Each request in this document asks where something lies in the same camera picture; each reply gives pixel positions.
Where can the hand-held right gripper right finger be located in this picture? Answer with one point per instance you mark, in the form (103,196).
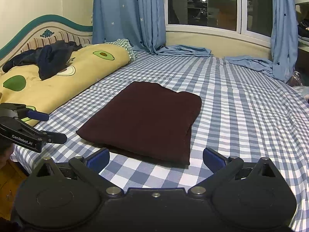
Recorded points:
(213,160)

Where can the white shelf unit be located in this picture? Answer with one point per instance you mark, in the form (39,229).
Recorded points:
(303,2)

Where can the white framed window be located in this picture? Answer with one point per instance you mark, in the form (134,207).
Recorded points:
(205,4)

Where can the clear plastic wrap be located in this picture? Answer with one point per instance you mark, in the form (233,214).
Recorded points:
(299,84)

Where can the blue star curtain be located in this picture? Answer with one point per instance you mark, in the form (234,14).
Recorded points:
(282,29)
(125,17)

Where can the yellow avocado print pillow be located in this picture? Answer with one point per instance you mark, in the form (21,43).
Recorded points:
(79,77)

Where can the dark navy clothes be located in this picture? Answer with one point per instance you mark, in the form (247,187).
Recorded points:
(53,60)

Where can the blue checked bed sheet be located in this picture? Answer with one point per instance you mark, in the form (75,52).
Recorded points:
(241,125)

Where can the striped teal-trimmed headboard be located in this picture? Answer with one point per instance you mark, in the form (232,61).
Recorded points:
(36,31)

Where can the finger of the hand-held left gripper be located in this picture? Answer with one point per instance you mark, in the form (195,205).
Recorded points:
(54,138)
(36,115)

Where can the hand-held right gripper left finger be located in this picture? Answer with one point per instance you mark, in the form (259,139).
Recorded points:
(97,160)

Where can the maroon printed t-shirt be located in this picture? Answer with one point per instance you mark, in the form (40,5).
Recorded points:
(144,118)

